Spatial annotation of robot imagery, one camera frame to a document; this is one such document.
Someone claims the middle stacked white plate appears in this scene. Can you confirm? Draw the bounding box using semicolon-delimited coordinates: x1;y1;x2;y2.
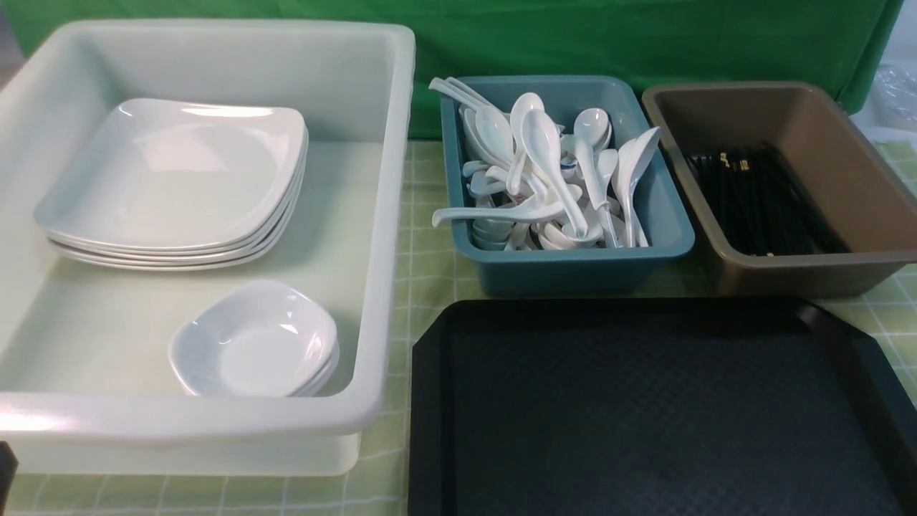
46;156;307;272

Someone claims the white spoon top left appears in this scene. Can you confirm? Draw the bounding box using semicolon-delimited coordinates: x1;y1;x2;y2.
428;77;506;115

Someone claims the white ceramic soup spoon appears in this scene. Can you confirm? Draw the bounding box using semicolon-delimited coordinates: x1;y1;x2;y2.
521;109;589;239

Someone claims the top stacked white plate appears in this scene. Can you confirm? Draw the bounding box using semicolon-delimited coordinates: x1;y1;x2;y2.
39;128;310;270

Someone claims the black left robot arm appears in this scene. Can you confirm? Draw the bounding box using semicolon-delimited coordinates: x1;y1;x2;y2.
0;441;19;515

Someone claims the white spoon right upright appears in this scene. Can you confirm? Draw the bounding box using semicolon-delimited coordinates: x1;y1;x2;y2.
615;127;661;247

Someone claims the green backdrop cloth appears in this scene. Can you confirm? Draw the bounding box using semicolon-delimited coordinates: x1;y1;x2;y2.
2;1;903;113

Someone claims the white spoon centre bin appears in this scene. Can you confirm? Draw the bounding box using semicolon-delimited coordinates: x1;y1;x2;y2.
567;135;620;248

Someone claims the black serving tray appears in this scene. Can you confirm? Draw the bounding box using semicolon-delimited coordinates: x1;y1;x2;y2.
407;297;916;515

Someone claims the green checkered tablecloth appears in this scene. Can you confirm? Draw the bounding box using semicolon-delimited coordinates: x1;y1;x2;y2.
4;143;915;515

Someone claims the long white spoon front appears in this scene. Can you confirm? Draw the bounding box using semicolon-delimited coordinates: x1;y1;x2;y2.
431;191;567;226

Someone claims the large white square plate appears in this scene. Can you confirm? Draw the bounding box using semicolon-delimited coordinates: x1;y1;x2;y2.
33;98;310;252

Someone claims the teal plastic spoon bin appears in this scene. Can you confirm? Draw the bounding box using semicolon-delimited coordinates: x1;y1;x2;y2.
450;75;695;297

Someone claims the small white bowl in tub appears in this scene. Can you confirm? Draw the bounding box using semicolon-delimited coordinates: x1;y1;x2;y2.
291;344;340;396

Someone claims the pile of black chopsticks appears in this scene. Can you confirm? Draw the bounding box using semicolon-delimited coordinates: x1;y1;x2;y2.
684;141;851;256

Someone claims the stacked white plate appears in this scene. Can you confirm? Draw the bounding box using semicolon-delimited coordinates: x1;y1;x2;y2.
47;193;299;272
39;128;310;270
46;156;307;272

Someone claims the large white plastic tub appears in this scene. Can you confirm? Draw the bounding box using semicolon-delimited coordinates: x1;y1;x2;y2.
2;19;416;476

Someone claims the bottom stacked white plate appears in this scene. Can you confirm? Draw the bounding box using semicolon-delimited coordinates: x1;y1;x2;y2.
47;193;299;272

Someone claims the brown plastic chopstick bin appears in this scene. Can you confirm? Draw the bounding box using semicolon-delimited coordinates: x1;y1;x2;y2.
642;82;916;298

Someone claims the small white sauce bowl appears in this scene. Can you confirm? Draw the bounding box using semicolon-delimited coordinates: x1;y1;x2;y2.
169;279;339;398

